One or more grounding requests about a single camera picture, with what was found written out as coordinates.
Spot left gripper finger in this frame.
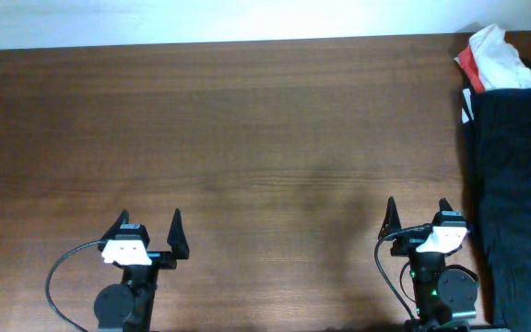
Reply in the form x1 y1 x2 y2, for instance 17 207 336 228
100 209 129 241
167 208 190 259

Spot black shorts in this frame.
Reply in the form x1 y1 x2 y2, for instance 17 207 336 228
463 89 531 331

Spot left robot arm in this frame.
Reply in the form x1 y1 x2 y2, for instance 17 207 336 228
94 209 190 331

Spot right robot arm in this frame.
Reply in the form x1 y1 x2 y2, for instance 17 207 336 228
373 197 479 331

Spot black white striped garment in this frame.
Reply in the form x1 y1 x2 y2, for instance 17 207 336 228
460 77 475 125

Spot white and red garment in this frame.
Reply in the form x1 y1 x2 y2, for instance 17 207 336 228
454 24 531 93

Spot right black cable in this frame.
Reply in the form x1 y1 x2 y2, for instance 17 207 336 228
373 224 433 322

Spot black cable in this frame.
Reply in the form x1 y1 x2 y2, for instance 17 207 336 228
44 240 106 332
373 224 433 322

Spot left black cable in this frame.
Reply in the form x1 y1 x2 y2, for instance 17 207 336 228
44 240 106 332

